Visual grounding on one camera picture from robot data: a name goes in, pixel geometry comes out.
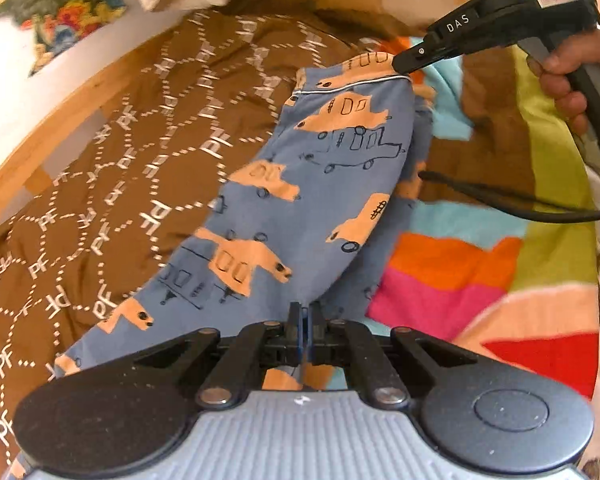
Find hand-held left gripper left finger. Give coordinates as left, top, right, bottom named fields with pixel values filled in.
left=136, top=303, right=307, bottom=407

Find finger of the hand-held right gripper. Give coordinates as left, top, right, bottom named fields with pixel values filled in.
left=391, top=0, right=537, bottom=75

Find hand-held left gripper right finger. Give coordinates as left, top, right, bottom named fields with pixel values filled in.
left=308, top=303, right=477, bottom=407

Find black cable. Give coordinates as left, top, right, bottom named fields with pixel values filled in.
left=417, top=169, right=600, bottom=224

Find blue pants with orange cars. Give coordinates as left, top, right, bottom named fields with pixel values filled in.
left=54, top=50, right=437, bottom=392

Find brown patterned blanket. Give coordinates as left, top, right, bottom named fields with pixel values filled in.
left=0, top=0, right=541, bottom=480

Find colourful patchwork blanket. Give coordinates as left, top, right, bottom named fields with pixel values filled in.
left=365, top=35, right=600, bottom=401

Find wooden bed frame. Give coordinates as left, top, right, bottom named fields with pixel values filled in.
left=0, top=0, right=541, bottom=241

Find person's right hand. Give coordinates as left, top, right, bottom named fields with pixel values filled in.
left=527, top=26, right=600, bottom=135

